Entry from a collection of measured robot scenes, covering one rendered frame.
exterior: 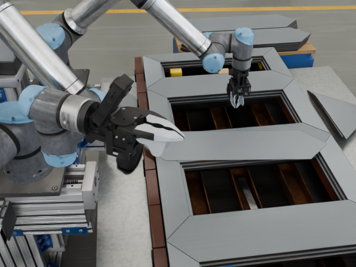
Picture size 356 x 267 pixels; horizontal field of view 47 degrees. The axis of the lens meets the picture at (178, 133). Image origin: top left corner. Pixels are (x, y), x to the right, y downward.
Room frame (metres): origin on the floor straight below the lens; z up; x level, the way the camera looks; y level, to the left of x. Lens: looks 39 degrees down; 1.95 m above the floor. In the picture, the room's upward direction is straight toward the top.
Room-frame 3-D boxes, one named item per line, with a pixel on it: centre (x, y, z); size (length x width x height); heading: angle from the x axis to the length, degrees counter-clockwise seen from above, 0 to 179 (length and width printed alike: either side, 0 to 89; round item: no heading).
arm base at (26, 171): (0.95, 0.47, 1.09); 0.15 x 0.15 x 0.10
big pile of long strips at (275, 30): (2.34, -0.39, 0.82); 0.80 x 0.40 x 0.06; 97
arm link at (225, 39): (1.45, -0.15, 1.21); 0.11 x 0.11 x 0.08; 80
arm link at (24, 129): (0.94, 0.47, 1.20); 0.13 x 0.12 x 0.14; 157
